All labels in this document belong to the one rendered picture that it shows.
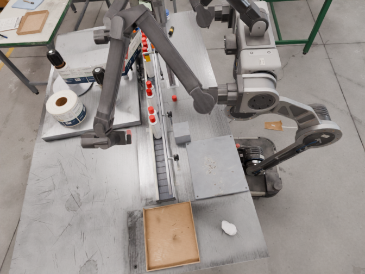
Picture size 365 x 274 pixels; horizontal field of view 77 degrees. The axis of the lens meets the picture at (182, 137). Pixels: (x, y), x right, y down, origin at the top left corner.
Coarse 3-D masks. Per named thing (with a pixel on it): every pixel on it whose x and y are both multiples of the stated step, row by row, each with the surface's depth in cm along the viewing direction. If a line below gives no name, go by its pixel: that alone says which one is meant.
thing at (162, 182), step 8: (152, 48) 186; (152, 80) 168; (160, 104) 156; (160, 144) 141; (160, 152) 138; (160, 160) 135; (160, 168) 133; (168, 168) 132; (160, 176) 130; (160, 184) 128; (160, 192) 125; (168, 192) 125; (160, 200) 123
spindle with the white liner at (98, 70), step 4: (96, 68) 136; (100, 68) 136; (92, 72) 136; (96, 72) 134; (100, 72) 134; (104, 72) 137; (96, 76) 135; (100, 76) 136; (96, 80) 138; (100, 80) 138; (100, 84) 142; (100, 88) 144; (116, 100) 156; (120, 100) 160; (116, 104) 159
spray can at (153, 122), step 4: (152, 116) 126; (152, 120) 126; (156, 120) 130; (152, 124) 129; (156, 124) 130; (152, 128) 133; (156, 128) 133; (156, 132) 136; (160, 132) 139; (156, 136) 140; (160, 136) 141
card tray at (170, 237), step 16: (160, 208) 126; (176, 208) 125; (144, 224) 120; (160, 224) 122; (176, 224) 121; (192, 224) 120; (144, 240) 115; (160, 240) 118; (176, 240) 117; (192, 240) 116; (160, 256) 114; (176, 256) 113; (192, 256) 113
